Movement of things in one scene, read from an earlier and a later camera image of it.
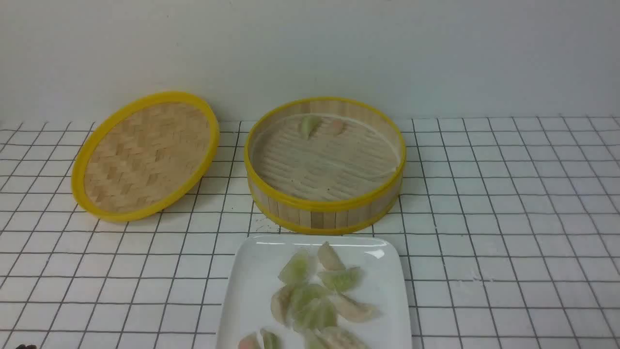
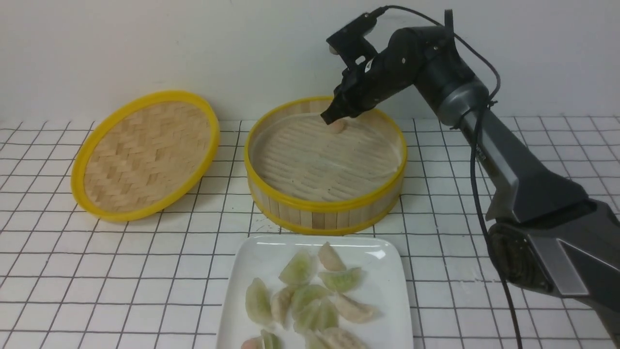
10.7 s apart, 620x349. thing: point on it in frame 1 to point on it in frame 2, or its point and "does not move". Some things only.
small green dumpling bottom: [270, 340] does not move
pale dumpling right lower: [357, 312] does not move
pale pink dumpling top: [329, 259] does not move
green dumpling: [309, 125] to [258, 301]
